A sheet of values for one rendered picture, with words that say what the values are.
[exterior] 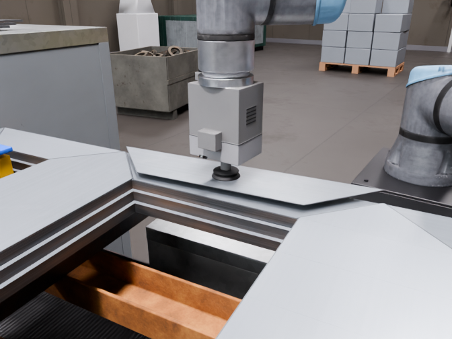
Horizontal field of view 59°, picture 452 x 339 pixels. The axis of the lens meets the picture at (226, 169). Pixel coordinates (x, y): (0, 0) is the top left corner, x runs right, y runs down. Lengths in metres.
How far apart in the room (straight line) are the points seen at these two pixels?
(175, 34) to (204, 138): 9.19
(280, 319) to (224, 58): 0.31
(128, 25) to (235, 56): 8.62
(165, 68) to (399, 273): 3.67
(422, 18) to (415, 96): 10.87
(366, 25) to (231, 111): 6.76
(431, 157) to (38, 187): 0.71
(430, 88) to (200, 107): 0.47
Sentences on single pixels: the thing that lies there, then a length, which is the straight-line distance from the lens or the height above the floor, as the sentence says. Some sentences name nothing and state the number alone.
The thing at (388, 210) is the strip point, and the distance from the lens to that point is 0.56.
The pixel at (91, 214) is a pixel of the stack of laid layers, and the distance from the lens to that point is 0.57.
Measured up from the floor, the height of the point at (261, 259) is 0.68.
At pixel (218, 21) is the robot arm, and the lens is 0.51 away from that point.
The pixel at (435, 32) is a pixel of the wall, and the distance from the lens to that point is 11.70.
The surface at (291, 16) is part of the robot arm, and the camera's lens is 0.54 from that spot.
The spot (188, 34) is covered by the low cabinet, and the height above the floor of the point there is 0.46.
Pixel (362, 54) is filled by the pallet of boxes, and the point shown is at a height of 0.32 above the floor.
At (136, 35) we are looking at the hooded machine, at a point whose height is 0.48.
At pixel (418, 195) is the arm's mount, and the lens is 0.84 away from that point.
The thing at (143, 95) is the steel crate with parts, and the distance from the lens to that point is 4.17.
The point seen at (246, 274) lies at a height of 0.64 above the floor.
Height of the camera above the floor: 1.11
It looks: 23 degrees down
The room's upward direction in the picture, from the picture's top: straight up
